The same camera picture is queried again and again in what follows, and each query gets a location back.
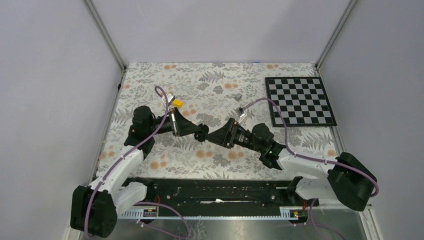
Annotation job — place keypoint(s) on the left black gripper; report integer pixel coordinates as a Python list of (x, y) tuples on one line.
[(182, 125)]

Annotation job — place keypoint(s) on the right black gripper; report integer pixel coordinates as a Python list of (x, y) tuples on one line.
[(225, 136)]

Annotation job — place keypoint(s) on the black earbud charging case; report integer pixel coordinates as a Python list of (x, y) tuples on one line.
[(201, 134)]

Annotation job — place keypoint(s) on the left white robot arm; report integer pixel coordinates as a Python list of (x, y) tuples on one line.
[(95, 208)]

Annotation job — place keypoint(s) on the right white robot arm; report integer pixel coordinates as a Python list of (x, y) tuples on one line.
[(343, 178)]

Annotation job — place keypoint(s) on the yellow block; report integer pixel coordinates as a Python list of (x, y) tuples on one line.
[(177, 103)]

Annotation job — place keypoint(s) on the floral table mat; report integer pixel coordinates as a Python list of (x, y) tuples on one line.
[(207, 91)]

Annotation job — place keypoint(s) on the small grey block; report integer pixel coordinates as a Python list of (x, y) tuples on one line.
[(238, 97)]

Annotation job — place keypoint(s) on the black white checkerboard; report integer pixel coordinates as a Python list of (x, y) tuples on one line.
[(303, 102)]

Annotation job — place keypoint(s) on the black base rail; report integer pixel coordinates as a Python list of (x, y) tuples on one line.
[(220, 199)]

